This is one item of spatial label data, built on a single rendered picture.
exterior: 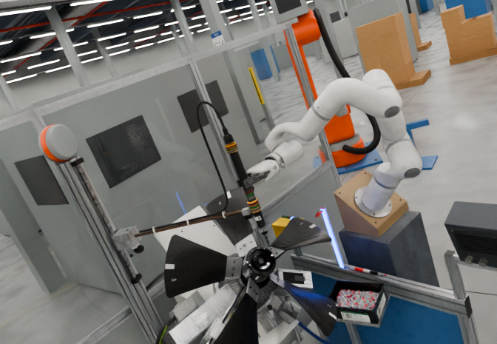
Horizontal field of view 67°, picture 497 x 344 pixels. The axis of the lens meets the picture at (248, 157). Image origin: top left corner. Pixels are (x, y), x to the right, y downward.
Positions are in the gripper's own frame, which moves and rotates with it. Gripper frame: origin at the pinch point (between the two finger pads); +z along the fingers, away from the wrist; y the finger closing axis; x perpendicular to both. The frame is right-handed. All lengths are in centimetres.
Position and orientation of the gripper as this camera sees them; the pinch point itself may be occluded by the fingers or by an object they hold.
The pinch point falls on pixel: (245, 182)
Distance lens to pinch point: 145.3
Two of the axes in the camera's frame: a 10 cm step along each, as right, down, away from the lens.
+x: -3.4, -9.1, -2.5
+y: -6.2, 0.2, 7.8
